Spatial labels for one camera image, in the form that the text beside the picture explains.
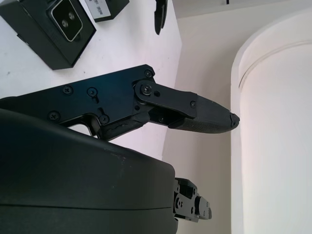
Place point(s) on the white rounded column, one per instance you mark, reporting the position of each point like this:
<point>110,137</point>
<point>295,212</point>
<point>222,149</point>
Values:
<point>280,122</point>

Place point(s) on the black RealSense box lid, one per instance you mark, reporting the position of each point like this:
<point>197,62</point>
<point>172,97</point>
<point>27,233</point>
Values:
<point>109,9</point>

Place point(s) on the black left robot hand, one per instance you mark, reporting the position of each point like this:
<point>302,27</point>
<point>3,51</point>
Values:
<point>160,17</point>

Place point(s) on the silver depth camera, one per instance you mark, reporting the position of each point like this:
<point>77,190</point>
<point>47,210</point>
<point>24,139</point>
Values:
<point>67,20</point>

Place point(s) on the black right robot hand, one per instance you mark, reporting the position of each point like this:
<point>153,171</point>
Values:
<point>73,175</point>

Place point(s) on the black box base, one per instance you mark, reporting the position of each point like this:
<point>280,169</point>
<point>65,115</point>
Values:
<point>31,29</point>

